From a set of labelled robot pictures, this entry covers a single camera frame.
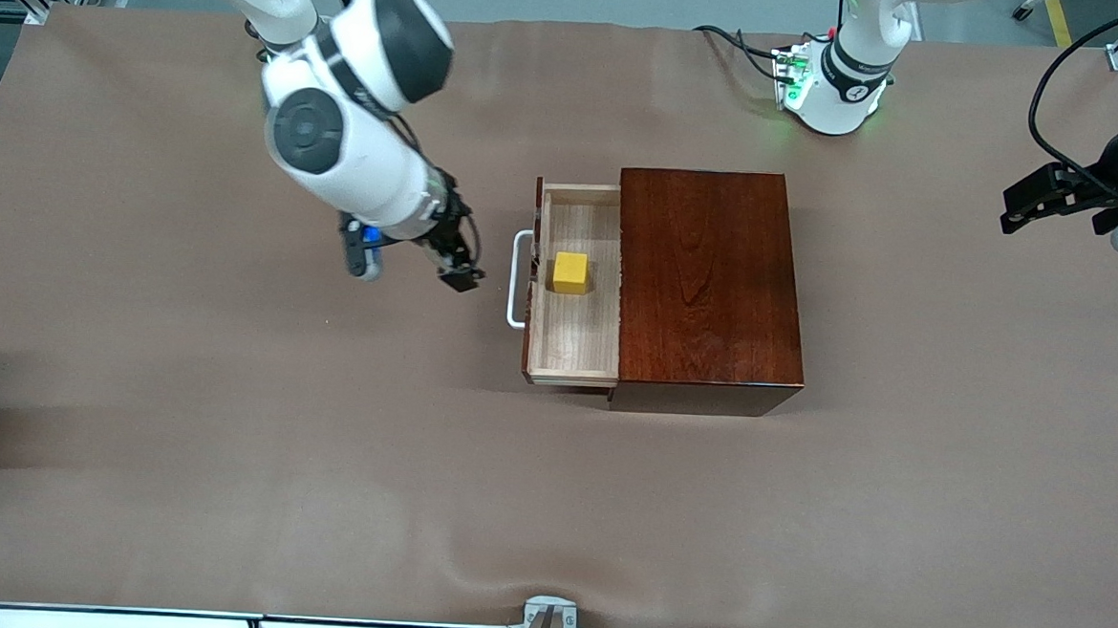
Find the yellow block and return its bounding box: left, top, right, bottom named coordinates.
left=551, top=250, right=590, bottom=296

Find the large table cover mat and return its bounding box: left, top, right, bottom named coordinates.
left=0, top=0, right=1118, bottom=628

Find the grey metal clamp bracket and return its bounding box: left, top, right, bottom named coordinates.
left=516, top=595, right=579, bottom=628

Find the dark brown wooden cabinet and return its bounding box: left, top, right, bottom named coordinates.
left=609, top=165, right=815, bottom=422

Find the light wood drawer white handle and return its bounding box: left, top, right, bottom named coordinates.
left=504, top=176, right=632, bottom=392

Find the black left arm base cable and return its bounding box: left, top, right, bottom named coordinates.
left=691, top=23, right=805, bottom=86

